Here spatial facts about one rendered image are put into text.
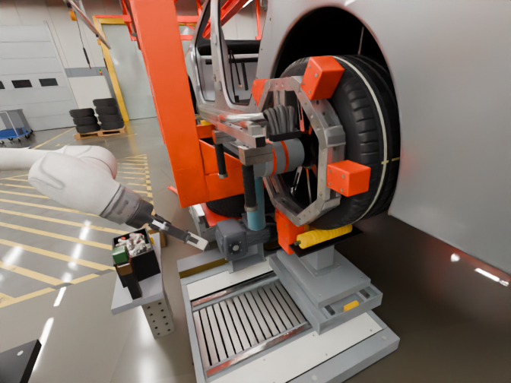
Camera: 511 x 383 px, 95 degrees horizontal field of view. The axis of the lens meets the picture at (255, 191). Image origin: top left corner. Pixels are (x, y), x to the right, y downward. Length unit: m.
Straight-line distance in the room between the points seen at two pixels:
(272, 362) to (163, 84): 1.27
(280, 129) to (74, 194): 0.51
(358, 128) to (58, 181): 0.72
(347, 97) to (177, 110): 0.78
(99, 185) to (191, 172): 0.71
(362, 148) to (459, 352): 1.05
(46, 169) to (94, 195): 0.10
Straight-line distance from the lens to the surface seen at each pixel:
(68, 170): 0.63
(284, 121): 0.68
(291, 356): 1.19
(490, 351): 1.56
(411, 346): 1.43
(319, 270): 1.28
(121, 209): 0.64
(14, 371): 1.27
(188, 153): 1.26
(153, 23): 1.25
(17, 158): 0.80
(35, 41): 14.29
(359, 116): 0.72
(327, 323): 1.20
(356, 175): 0.66
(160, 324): 1.39
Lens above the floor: 1.11
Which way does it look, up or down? 24 degrees down
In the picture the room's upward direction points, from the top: 5 degrees counter-clockwise
